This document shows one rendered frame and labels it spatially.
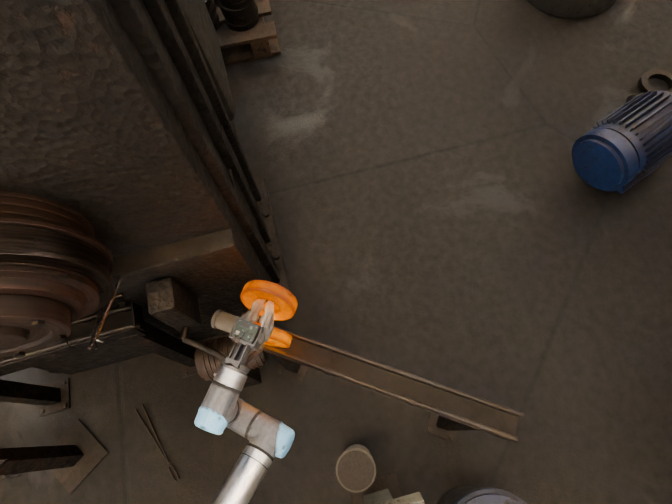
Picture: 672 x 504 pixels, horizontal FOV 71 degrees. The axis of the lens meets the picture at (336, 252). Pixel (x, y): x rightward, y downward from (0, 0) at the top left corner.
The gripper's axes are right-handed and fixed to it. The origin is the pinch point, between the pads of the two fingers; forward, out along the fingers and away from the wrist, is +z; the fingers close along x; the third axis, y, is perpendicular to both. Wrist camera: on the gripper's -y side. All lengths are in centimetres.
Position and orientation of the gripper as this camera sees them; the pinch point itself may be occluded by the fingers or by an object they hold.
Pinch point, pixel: (268, 298)
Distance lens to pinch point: 127.7
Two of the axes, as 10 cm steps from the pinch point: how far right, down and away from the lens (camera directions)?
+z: 3.6, -8.7, 3.4
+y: -0.1, -3.7, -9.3
